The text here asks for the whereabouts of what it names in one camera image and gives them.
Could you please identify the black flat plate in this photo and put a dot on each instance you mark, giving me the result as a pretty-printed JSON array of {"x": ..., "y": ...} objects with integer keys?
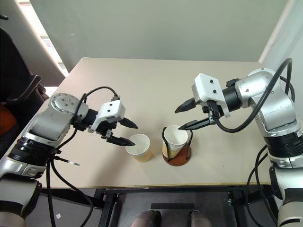
[{"x": 172, "y": 206}]

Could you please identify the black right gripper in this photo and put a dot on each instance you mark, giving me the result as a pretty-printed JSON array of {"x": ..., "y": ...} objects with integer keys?
[{"x": 213, "y": 108}]

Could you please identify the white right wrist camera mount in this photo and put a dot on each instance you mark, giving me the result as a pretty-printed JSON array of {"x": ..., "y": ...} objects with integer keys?
[{"x": 206, "y": 87}]

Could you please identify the white and tan paper cup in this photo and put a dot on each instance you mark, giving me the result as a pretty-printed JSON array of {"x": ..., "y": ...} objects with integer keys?
[
  {"x": 176, "y": 137},
  {"x": 142, "y": 153}
]

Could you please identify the black office chair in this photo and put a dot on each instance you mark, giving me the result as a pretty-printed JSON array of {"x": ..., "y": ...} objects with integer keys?
[{"x": 21, "y": 89}]

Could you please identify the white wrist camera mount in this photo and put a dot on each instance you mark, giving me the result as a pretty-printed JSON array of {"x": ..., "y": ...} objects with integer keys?
[
  {"x": 206, "y": 87},
  {"x": 111, "y": 110}
]

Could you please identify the black metal table frame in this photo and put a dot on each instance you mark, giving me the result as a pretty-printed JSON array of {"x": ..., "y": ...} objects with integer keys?
[{"x": 109, "y": 205}]

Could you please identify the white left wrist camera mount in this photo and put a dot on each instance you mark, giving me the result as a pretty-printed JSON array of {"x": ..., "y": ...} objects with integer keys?
[{"x": 111, "y": 110}]

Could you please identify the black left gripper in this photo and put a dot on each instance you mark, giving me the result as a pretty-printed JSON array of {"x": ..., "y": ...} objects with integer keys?
[{"x": 106, "y": 126}]

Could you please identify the orange object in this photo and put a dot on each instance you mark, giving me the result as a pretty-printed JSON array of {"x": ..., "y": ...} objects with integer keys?
[{"x": 7, "y": 121}]

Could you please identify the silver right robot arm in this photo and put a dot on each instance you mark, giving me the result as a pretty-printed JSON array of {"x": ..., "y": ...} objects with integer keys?
[{"x": 277, "y": 106}]

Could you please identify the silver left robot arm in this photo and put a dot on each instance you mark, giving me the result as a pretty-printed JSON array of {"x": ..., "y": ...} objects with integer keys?
[{"x": 45, "y": 125}]

